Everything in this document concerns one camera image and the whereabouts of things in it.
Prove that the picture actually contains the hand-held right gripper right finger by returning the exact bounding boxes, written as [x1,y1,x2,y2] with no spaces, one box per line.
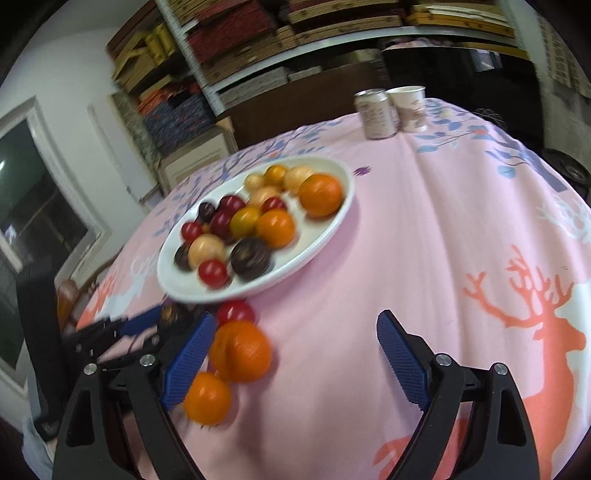
[376,309,541,480]

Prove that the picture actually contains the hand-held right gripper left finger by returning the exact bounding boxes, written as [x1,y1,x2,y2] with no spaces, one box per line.
[52,313,218,480]

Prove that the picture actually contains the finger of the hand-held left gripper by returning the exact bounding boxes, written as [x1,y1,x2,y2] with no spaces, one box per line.
[98,314,205,373]
[64,305,163,355]

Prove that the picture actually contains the small orange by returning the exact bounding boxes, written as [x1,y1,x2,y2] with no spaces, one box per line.
[255,209,296,250]
[184,372,232,426]

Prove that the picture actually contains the large orange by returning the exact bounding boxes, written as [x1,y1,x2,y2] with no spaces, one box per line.
[298,173,345,217]
[210,320,273,383]

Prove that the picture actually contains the yellow-orange round fruit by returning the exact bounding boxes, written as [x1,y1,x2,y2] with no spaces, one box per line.
[188,234,228,268]

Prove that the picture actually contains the yellow-red tomato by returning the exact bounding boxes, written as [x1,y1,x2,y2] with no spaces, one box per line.
[229,206,262,238]

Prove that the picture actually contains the white plate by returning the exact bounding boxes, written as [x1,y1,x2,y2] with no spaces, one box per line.
[157,156,356,303]

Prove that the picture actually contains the striped pepino melon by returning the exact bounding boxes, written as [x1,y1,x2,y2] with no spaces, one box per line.
[283,166,315,195]
[249,186,283,207]

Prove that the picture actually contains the person's left forearm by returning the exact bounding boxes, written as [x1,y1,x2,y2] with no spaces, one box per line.
[22,415,56,480]

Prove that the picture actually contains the carved wooden chair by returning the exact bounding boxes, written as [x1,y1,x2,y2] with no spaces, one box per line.
[55,258,116,337]

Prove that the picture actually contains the pink printed tablecloth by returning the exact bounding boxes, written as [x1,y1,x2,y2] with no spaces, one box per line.
[74,97,591,480]

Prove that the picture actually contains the cardboard box with framed panel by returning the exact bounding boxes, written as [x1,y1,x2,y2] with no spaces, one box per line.
[157,117,238,197]

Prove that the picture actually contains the white leaning board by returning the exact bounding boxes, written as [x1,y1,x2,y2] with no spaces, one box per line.
[88,104,148,204]

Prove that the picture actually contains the grey marble slab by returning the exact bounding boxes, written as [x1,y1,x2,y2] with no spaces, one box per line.
[111,92,160,167]

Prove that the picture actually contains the stack of blue patterned boxes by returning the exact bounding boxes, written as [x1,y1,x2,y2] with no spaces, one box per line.
[139,83,215,153]

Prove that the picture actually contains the pale drink can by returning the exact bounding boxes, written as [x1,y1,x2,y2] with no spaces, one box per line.
[354,89,398,140]

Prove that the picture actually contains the paper cup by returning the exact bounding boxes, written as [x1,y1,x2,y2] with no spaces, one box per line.
[385,86,428,134]

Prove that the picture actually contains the black round stool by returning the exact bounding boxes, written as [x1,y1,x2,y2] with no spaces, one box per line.
[542,148,591,199]

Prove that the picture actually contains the stack of yellow woven boxes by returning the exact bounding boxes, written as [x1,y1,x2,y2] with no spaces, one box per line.
[107,21,178,93]

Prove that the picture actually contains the brown wooden board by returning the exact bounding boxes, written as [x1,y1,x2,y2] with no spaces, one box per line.
[217,62,386,148]

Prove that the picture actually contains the black glass panel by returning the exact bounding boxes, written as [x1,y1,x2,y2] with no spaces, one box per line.
[381,46,543,148]

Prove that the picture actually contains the stack of woven flat boxes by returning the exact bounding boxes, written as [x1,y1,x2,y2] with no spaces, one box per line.
[166,0,518,86]

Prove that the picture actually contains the white metal shelf rack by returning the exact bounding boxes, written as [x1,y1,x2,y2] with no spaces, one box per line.
[154,0,527,116]

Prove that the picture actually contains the hanging tile sample strips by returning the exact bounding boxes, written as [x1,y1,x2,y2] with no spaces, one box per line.
[538,14,591,93]

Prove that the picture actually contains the dark window with white frame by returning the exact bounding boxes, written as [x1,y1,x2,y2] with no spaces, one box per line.
[0,97,112,393]

